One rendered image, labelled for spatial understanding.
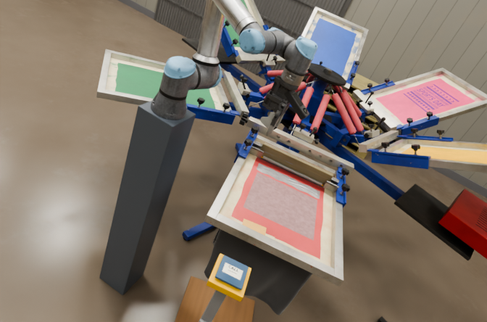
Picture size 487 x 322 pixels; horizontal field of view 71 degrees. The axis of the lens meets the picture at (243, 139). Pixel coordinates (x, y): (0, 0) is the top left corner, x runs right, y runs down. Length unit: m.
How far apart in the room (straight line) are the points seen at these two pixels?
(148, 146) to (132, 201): 0.34
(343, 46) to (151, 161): 2.48
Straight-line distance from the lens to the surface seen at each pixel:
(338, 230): 1.65
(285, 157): 1.82
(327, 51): 3.41
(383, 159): 2.09
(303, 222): 1.62
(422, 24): 5.44
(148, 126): 1.47
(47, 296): 2.26
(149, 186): 1.61
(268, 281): 1.68
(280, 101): 1.21
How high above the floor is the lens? 1.94
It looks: 30 degrees down
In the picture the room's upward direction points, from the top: 23 degrees clockwise
